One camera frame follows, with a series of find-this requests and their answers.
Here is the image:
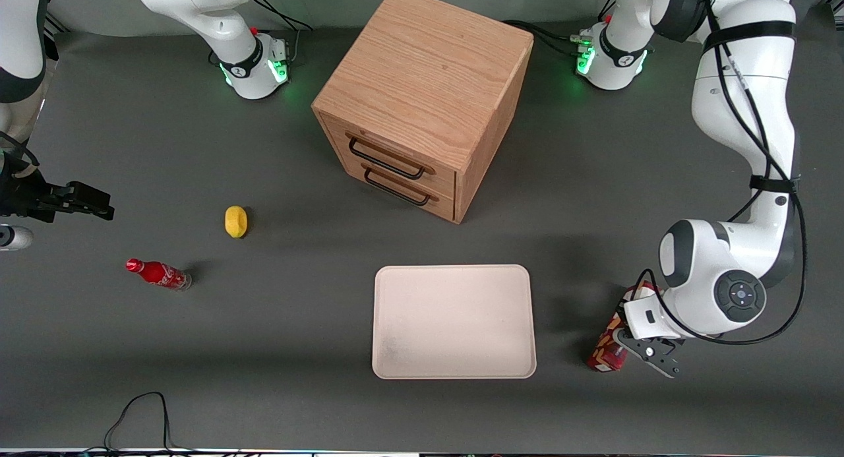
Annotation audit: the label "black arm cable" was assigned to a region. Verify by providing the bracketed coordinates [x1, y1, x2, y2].
[0, 132, 40, 169]
[620, 0, 809, 347]

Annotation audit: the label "beige plastic tray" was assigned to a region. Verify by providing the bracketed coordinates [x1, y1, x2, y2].
[372, 264, 537, 381]

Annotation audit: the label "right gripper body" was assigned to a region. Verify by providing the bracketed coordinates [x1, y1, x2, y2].
[0, 170, 68, 222]

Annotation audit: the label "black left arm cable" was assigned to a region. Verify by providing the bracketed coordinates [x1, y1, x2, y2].
[620, 0, 809, 347]

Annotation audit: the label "black base cables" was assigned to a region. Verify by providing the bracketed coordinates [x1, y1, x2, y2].
[251, 0, 315, 65]
[504, 0, 617, 57]

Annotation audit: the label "yellow lemon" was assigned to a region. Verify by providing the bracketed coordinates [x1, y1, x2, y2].
[225, 206, 249, 239]

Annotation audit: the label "black looped table cable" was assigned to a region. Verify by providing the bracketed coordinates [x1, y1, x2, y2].
[79, 391, 264, 455]

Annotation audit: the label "red cola bottle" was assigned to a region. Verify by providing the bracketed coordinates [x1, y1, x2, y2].
[125, 258, 193, 291]

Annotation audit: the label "black metal drawer handle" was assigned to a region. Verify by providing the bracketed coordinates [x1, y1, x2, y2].
[347, 133, 437, 181]
[361, 162, 440, 207]

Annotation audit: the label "black right base cables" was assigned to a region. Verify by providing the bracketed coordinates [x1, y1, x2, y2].
[251, 0, 315, 65]

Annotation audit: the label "wooden drawer front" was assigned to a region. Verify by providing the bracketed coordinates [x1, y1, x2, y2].
[319, 113, 460, 197]
[340, 159, 457, 222]

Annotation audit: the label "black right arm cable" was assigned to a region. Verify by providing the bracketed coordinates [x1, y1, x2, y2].
[0, 132, 40, 169]

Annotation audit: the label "black left base cables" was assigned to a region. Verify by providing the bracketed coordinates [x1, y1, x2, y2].
[504, 0, 617, 57]

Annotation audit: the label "wooden drawer cabinet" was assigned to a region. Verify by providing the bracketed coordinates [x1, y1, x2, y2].
[311, 0, 535, 225]

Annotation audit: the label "red cookie box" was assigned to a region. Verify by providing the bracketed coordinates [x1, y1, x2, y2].
[586, 282, 661, 373]

